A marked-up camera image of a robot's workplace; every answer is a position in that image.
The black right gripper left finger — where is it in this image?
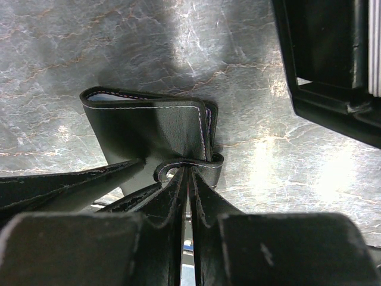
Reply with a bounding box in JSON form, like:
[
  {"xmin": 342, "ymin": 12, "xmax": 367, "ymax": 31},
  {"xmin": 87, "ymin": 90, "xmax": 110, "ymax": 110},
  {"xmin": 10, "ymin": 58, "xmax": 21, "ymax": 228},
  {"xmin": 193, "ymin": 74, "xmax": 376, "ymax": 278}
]
[{"xmin": 1, "ymin": 168, "xmax": 188, "ymax": 285}]

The white credit card stack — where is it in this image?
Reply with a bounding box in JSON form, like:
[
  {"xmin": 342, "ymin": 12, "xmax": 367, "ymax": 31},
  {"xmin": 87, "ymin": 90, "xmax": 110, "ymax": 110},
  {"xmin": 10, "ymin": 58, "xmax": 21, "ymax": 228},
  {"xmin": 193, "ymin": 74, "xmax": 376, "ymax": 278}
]
[{"xmin": 368, "ymin": 0, "xmax": 381, "ymax": 98}]

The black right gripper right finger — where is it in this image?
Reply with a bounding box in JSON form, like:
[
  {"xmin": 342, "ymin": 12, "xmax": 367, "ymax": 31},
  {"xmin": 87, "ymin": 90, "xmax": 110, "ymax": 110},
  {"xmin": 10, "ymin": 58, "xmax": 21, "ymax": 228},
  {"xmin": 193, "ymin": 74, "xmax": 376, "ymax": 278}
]
[{"xmin": 189, "ymin": 169, "xmax": 380, "ymax": 285}]

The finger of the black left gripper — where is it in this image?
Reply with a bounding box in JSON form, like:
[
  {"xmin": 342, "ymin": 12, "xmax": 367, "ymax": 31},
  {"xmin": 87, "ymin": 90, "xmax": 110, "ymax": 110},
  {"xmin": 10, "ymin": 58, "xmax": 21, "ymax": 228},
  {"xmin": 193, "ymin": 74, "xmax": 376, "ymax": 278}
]
[
  {"xmin": 96, "ymin": 183, "xmax": 162, "ymax": 213},
  {"xmin": 1, "ymin": 159, "xmax": 145, "ymax": 226}
]

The black plastic card tray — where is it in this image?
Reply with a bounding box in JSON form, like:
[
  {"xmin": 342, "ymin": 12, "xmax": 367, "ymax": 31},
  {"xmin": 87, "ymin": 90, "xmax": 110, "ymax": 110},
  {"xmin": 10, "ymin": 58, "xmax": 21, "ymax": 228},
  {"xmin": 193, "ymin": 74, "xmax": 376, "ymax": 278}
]
[{"xmin": 273, "ymin": 1, "xmax": 380, "ymax": 148}]

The black leather card holder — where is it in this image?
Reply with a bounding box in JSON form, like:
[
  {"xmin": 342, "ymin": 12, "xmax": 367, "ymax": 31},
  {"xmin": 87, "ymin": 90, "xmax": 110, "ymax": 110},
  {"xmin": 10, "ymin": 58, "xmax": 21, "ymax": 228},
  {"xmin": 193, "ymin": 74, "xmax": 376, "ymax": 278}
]
[{"xmin": 80, "ymin": 86, "xmax": 224, "ymax": 195}]

